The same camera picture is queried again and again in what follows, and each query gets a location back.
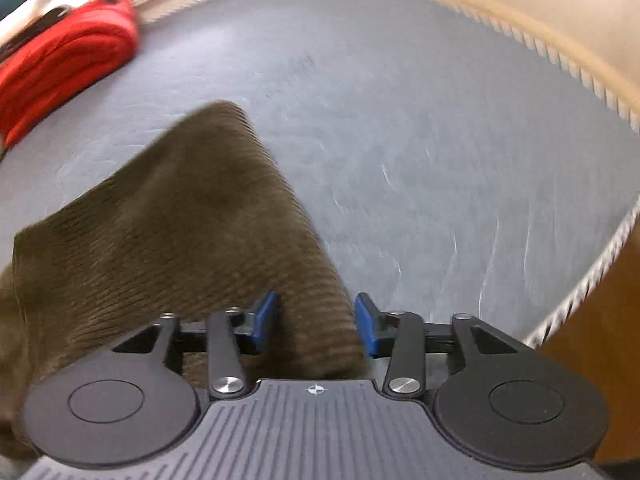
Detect red folded blanket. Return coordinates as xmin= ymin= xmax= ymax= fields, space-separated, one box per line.
xmin=0 ymin=0 xmax=141 ymax=149

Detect dark striped cloth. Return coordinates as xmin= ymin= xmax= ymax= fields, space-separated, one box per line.
xmin=0 ymin=2 xmax=86 ymax=59

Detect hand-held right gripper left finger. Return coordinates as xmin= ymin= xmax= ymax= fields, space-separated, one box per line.
xmin=111 ymin=290 xmax=280 ymax=401

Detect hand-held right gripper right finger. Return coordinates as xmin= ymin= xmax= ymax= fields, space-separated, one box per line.
xmin=354 ymin=292 xmax=523 ymax=403

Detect grey bed mattress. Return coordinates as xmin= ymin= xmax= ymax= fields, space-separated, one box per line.
xmin=0 ymin=0 xmax=640 ymax=351

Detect brown corduroy pants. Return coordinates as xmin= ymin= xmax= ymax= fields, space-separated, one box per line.
xmin=0 ymin=101 xmax=369 ymax=461

